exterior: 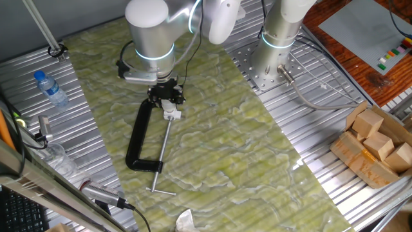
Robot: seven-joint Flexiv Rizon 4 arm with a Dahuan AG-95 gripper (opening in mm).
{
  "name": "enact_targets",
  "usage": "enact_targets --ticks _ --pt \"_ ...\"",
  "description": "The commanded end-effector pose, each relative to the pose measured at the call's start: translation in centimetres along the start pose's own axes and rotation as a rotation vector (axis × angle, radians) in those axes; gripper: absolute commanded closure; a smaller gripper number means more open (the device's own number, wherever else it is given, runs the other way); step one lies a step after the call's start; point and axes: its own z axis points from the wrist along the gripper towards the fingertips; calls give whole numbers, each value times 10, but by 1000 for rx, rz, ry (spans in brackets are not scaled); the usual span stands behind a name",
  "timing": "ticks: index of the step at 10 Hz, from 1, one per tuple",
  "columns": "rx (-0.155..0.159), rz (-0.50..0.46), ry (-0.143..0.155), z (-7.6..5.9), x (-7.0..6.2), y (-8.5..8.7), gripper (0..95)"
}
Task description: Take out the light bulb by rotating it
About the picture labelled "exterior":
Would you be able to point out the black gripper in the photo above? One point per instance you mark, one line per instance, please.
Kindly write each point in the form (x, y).
(164, 88)

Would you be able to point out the white light bulb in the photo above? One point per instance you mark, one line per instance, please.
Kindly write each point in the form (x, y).
(167, 105)

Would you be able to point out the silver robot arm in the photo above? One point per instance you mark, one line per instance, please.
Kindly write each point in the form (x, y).
(149, 33)

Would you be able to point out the white lamp socket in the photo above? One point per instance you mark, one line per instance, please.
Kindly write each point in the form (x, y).
(172, 114)

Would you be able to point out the black C-clamp with steel screw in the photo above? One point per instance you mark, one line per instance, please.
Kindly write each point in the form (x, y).
(138, 135)

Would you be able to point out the green marble pattern mat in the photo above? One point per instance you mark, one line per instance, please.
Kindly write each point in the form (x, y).
(225, 145)

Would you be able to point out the water bottle with blue cap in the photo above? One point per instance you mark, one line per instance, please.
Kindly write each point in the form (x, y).
(51, 90)

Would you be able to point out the metal stand pole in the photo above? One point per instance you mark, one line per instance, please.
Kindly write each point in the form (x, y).
(40, 24)

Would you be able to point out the orange rod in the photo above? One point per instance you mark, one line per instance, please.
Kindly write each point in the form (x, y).
(4, 132)

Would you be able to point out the small cardboard box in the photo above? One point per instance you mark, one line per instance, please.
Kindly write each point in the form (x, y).
(59, 228)

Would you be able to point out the black keyboard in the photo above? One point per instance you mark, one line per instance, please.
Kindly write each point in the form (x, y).
(19, 216)

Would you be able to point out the light wooden block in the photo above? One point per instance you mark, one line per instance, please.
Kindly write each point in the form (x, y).
(380, 146)
(400, 158)
(360, 137)
(367, 124)

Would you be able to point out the brown wooden table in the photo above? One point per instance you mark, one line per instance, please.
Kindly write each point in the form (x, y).
(370, 80)

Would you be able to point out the brown cardboard box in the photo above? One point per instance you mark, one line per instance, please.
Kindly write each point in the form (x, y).
(360, 161)

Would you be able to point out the grey toy brick baseplate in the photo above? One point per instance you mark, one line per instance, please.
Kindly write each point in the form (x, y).
(360, 29)

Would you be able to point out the green toy brick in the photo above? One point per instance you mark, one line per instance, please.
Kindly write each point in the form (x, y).
(382, 67)
(395, 51)

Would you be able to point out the white toy brick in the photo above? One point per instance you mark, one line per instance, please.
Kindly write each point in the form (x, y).
(382, 60)

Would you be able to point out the orange toy brick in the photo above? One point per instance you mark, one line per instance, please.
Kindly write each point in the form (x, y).
(391, 53)

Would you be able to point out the pink toy brick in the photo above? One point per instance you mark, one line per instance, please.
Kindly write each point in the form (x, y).
(400, 49)

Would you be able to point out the red toy brick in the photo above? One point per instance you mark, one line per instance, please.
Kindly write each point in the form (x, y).
(406, 44)

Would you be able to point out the yellow toy brick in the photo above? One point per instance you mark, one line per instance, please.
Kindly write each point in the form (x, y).
(408, 40)

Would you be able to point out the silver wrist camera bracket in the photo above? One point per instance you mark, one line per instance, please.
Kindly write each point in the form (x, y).
(138, 77)

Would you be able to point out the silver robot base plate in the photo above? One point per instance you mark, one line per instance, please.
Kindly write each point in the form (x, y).
(257, 80)

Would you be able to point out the silver camera module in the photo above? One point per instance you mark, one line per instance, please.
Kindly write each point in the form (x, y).
(103, 193)

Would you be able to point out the grey camera on black mount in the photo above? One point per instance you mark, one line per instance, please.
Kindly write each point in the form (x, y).
(44, 125)

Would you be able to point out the aluminium frame bar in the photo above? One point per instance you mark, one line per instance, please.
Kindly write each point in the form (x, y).
(48, 190)

